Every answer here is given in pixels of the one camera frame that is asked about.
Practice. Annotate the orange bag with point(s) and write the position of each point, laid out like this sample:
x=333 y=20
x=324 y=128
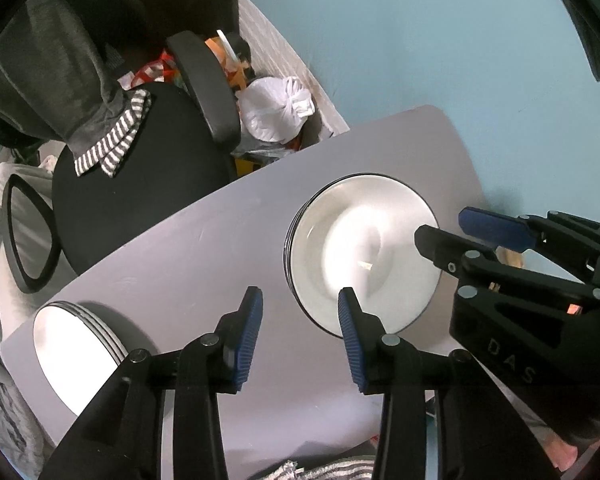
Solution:
x=225 y=60

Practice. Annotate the dark grey jacket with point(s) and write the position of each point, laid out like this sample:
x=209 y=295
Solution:
x=45 y=60

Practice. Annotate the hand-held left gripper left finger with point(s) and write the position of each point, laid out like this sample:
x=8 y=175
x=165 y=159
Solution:
x=247 y=340

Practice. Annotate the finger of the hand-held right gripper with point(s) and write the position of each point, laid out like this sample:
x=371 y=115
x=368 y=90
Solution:
x=495 y=230
x=440 y=247

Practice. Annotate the red white checkered cloth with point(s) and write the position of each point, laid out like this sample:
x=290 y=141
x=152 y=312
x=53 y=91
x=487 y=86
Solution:
x=152 y=67

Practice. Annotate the person's right forearm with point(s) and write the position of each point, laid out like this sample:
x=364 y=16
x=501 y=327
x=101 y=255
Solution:
x=592 y=425

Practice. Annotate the person's right hand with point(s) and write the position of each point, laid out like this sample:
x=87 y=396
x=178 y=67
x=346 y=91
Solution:
x=562 y=457

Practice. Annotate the white plate dark rim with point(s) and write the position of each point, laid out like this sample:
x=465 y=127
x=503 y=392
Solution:
x=65 y=355
x=115 y=338
x=119 y=336

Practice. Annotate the white plastic bag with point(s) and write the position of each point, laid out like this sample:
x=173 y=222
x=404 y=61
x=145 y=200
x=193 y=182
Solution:
x=275 y=110

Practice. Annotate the grey white striped cloth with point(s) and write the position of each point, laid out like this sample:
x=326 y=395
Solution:
x=325 y=470

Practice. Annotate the yellow object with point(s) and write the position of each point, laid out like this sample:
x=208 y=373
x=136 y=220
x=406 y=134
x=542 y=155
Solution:
x=245 y=165

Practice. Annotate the black office chair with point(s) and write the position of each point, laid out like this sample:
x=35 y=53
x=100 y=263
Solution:
x=155 y=170

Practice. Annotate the black white striped cloth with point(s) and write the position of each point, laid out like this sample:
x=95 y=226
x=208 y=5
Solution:
x=110 y=145

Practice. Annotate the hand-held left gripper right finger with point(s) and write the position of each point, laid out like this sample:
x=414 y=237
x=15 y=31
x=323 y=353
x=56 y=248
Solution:
x=352 y=345

